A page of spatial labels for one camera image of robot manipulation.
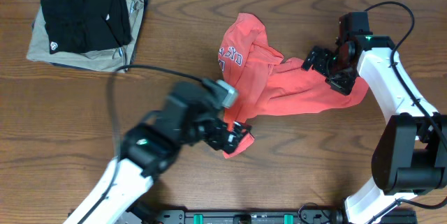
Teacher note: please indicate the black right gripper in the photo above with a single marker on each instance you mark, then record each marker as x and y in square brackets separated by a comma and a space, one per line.
[343, 86]

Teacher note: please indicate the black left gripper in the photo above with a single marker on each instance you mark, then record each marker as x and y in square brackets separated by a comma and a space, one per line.
[231, 142]

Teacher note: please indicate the red printed t-shirt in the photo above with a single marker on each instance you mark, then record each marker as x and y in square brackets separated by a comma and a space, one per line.
[269, 84]

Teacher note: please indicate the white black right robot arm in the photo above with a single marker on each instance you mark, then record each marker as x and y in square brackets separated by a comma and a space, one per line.
[410, 158]

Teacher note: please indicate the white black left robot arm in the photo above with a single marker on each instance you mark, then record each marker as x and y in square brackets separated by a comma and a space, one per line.
[190, 114]

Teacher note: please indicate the khaki folded trousers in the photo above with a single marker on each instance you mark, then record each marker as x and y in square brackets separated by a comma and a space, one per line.
[97, 60]

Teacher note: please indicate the black folded garment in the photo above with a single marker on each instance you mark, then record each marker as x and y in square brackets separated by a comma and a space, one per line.
[80, 26]

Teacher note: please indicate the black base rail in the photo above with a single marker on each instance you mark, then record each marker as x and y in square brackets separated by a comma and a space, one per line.
[307, 214]

